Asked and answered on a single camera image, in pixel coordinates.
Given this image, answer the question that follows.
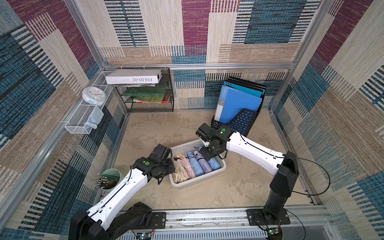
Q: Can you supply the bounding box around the white wire wall basket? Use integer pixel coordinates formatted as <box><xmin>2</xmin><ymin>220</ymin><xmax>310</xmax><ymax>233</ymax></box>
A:
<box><xmin>65</xmin><ymin>70</ymin><xmax>113</xmax><ymax>135</ymax></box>

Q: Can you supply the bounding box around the black wire shelf rack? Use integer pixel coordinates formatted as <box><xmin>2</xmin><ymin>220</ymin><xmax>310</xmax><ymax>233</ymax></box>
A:
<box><xmin>115</xmin><ymin>68</ymin><xmax>175</xmax><ymax>114</ymax></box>

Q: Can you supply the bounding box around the light blue cloth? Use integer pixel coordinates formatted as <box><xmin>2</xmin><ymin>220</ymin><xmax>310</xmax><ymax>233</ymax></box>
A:
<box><xmin>84</xmin><ymin>107</ymin><xmax>104</xmax><ymax>131</ymax></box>

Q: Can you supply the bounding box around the green book on shelf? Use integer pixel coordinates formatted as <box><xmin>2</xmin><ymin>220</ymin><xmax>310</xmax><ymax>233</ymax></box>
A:
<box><xmin>122</xmin><ymin>87</ymin><xmax>167</xmax><ymax>97</ymax></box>

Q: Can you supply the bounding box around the pink umbrella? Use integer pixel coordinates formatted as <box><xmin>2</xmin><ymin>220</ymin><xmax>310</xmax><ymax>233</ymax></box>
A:
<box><xmin>181</xmin><ymin>155</ymin><xmax>196</xmax><ymax>179</ymax></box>

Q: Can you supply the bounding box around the white folio box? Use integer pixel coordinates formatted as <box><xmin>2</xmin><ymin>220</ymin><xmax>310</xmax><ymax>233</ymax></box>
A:
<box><xmin>106</xmin><ymin>69</ymin><xmax>162</xmax><ymax>85</ymax></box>

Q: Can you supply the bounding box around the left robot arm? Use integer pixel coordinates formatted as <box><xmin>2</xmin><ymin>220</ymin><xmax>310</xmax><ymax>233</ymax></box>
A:
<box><xmin>69</xmin><ymin>145</ymin><xmax>175</xmax><ymax>240</ymax></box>

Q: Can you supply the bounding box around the white round clock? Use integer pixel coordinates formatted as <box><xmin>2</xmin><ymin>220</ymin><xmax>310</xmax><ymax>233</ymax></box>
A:
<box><xmin>82</xmin><ymin>86</ymin><xmax>107</xmax><ymax>106</ymax></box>

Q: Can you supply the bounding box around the white plastic storage box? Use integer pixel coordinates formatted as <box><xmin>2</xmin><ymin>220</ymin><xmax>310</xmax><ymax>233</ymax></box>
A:
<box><xmin>170</xmin><ymin>140</ymin><xmax>227</xmax><ymax>189</ymax></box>

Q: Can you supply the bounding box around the light blue umbrella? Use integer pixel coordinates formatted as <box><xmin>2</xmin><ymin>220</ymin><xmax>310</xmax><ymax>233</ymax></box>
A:
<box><xmin>187</xmin><ymin>151</ymin><xmax>204</xmax><ymax>177</ymax></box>

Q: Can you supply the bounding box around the black mesh file holder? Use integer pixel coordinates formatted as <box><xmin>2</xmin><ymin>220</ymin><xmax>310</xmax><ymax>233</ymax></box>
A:
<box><xmin>211</xmin><ymin>109</ymin><xmax>260</xmax><ymax>137</ymax></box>

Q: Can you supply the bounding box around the beige umbrella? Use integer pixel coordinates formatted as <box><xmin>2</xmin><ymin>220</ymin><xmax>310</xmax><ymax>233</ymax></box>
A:
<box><xmin>172</xmin><ymin>154</ymin><xmax>190</xmax><ymax>184</ymax></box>

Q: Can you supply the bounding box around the green pen cup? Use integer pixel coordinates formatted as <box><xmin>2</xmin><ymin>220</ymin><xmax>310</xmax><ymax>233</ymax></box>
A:
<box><xmin>94</xmin><ymin>169</ymin><xmax>122</xmax><ymax>191</ymax></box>

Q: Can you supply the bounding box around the lavender umbrella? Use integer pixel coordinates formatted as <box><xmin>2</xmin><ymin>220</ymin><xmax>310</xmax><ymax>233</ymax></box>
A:
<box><xmin>194</xmin><ymin>150</ymin><xmax>213</xmax><ymax>174</ymax></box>

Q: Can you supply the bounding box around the teal file folder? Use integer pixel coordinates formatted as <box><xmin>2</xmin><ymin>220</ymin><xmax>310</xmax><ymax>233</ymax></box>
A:
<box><xmin>224</xmin><ymin>81</ymin><xmax>265</xmax><ymax>98</ymax></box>

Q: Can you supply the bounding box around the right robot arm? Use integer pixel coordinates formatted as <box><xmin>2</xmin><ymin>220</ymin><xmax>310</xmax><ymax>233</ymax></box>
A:
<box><xmin>196</xmin><ymin>124</ymin><xmax>299</xmax><ymax>224</ymax></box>

